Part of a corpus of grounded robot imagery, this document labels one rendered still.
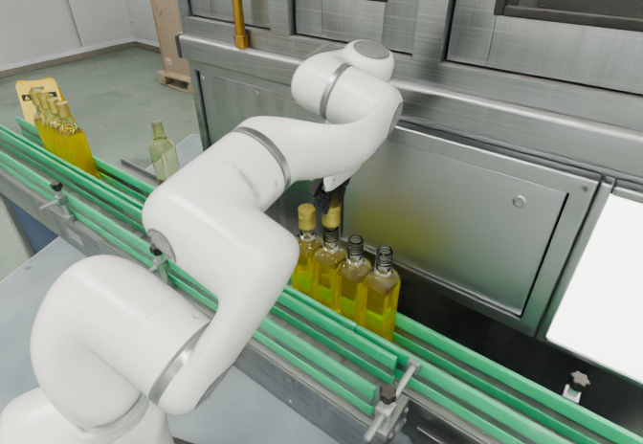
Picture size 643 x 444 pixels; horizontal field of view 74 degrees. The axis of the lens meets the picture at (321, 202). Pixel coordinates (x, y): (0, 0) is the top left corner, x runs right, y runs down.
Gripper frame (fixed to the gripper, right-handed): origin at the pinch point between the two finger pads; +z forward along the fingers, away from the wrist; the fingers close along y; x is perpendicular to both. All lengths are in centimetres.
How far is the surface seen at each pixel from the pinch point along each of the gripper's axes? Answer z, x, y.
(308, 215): 6.2, -2.5, 1.4
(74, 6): 219, -543, -218
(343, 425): 31.4, 24.8, 16.7
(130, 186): 49, -69, 0
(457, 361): 20.1, 34.7, -3.1
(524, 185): -13.7, 25.9, -13.8
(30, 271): 66, -73, 34
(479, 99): -22.2, 13.2, -14.8
